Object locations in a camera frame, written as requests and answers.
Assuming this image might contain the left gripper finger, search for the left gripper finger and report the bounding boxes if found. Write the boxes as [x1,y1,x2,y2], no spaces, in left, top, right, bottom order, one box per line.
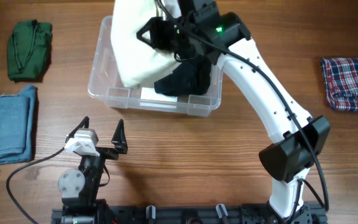
[111,119,128,154]
[65,116,90,142]

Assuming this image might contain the black cloth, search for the black cloth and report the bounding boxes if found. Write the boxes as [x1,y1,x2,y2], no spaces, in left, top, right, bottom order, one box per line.
[154,57,211,96]

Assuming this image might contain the cream white cloth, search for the cream white cloth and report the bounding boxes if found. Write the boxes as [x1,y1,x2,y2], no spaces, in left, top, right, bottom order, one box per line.
[111,0,180,89]

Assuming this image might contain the clear plastic storage container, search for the clear plastic storage container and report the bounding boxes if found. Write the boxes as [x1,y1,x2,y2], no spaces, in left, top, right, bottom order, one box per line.
[88,16,223,116]

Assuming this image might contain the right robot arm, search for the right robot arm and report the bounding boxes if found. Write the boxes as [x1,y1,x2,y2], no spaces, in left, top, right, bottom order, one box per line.
[136,1,330,223]

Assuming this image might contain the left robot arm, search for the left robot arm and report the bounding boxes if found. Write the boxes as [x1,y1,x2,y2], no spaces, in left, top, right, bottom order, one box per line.
[51,116,128,224]

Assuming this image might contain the folded blue denim jeans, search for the folded blue denim jeans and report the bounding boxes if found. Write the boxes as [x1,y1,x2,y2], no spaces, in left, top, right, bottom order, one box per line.
[0,85,37,165]

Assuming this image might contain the folded green cloth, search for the folded green cloth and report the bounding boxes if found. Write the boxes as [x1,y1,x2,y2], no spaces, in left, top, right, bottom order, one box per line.
[7,19,53,82]

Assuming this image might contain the folded red plaid cloth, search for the folded red plaid cloth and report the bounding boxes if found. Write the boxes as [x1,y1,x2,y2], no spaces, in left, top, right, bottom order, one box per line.
[320,57,358,112]

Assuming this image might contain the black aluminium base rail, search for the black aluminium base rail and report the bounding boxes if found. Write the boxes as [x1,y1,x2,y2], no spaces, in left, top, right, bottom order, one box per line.
[50,202,328,224]

